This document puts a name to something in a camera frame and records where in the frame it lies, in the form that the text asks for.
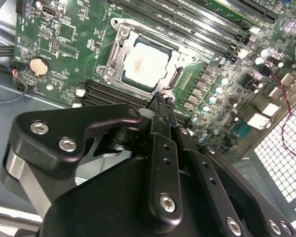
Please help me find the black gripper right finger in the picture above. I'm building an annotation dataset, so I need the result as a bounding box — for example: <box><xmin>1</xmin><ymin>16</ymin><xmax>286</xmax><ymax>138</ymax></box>
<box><xmin>162</xmin><ymin>94</ymin><xmax>296</xmax><ymax>237</ymax></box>

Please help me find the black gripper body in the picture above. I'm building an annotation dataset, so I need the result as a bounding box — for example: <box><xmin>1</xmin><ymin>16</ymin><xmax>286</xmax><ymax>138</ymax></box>
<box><xmin>38</xmin><ymin>157</ymin><xmax>224</xmax><ymax>237</ymax></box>

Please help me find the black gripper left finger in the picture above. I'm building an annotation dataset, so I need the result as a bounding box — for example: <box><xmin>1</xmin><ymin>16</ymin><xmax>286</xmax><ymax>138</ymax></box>
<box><xmin>0</xmin><ymin>92</ymin><xmax>185</xmax><ymax>227</ymax></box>

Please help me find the metal CPU socket cover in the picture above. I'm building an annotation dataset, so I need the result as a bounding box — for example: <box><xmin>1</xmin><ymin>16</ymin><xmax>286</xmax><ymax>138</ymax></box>
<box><xmin>108</xmin><ymin>24</ymin><xmax>197</xmax><ymax>96</ymax></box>

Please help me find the silver square CPU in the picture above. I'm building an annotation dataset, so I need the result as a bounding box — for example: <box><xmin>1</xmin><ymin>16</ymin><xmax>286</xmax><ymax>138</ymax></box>
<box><xmin>120</xmin><ymin>38</ymin><xmax>175</xmax><ymax>91</ymax></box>

